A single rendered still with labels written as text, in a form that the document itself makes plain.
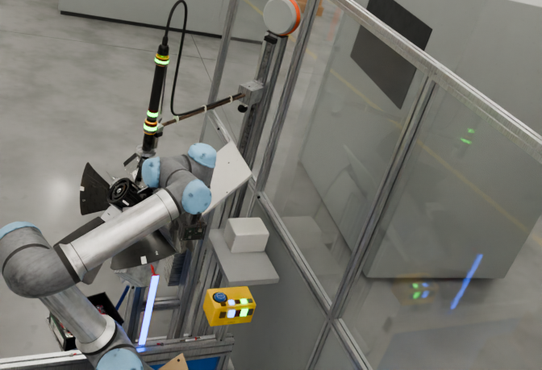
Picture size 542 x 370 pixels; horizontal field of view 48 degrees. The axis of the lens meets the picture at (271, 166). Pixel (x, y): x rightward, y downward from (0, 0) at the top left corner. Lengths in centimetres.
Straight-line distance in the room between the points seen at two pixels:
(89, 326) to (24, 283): 32
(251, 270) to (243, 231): 17
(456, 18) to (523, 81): 58
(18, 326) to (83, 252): 215
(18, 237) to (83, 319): 30
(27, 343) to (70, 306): 183
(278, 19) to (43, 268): 153
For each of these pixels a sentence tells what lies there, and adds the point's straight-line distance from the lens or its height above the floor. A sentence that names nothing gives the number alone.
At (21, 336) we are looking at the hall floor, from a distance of 348.
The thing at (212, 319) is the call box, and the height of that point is 102.
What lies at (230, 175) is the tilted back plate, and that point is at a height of 130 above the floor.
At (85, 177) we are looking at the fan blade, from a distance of 266.
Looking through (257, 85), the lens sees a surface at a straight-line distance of 261.
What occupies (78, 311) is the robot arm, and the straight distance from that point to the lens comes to 164.
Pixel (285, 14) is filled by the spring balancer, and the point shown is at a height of 190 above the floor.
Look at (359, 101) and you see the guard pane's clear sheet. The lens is 225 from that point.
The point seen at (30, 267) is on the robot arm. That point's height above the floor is 162.
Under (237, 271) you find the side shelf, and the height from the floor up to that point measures 86.
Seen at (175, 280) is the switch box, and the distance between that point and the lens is 287.
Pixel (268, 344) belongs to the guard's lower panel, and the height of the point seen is 47.
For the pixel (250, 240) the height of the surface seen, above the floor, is 93.
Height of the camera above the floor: 255
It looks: 29 degrees down
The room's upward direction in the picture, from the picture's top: 16 degrees clockwise
